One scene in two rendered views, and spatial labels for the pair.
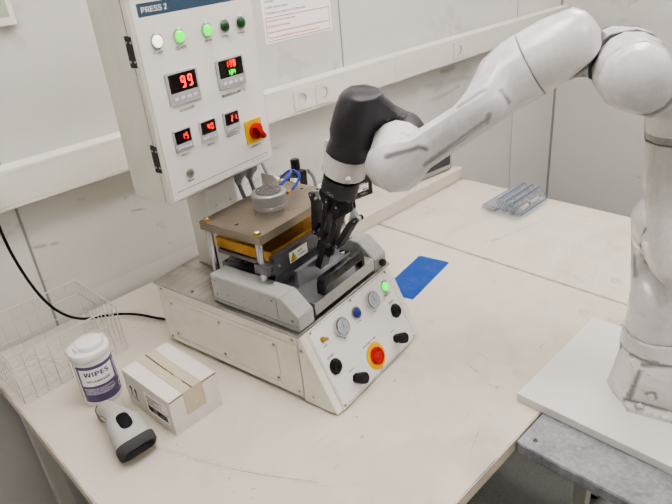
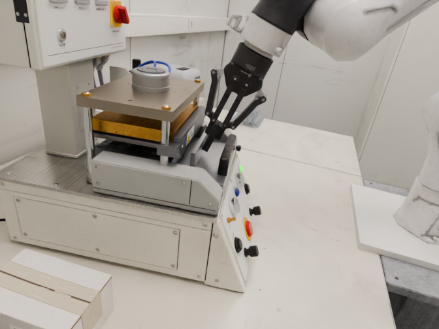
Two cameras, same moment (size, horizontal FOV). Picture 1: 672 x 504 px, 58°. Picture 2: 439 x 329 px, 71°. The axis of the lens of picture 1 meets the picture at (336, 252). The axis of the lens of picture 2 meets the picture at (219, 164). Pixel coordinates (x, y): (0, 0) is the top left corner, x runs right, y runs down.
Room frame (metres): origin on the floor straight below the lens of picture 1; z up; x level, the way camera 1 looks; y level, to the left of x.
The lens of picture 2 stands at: (0.61, 0.36, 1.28)
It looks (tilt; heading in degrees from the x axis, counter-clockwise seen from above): 27 degrees down; 327
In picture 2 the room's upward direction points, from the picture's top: 8 degrees clockwise
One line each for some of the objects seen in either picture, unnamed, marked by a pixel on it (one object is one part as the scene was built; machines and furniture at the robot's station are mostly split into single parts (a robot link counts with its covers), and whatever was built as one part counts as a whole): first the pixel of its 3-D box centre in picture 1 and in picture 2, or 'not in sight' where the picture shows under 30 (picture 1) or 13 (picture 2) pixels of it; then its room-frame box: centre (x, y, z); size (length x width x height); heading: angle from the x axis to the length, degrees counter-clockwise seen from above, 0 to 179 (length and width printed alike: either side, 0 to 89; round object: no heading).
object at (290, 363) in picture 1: (292, 305); (153, 191); (1.26, 0.12, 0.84); 0.53 x 0.37 x 0.17; 51
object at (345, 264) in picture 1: (341, 270); (228, 153); (1.14, -0.01, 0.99); 0.15 x 0.02 x 0.04; 141
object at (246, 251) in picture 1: (275, 221); (152, 106); (1.26, 0.13, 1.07); 0.22 x 0.17 x 0.10; 141
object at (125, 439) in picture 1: (116, 422); not in sight; (0.96, 0.48, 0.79); 0.20 x 0.08 x 0.08; 42
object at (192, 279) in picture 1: (270, 272); (136, 160); (1.28, 0.16, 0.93); 0.46 x 0.35 x 0.01; 51
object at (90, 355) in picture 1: (95, 368); not in sight; (1.10, 0.56, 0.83); 0.09 x 0.09 x 0.15
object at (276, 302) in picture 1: (260, 297); (158, 182); (1.10, 0.17, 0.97); 0.25 x 0.05 x 0.07; 51
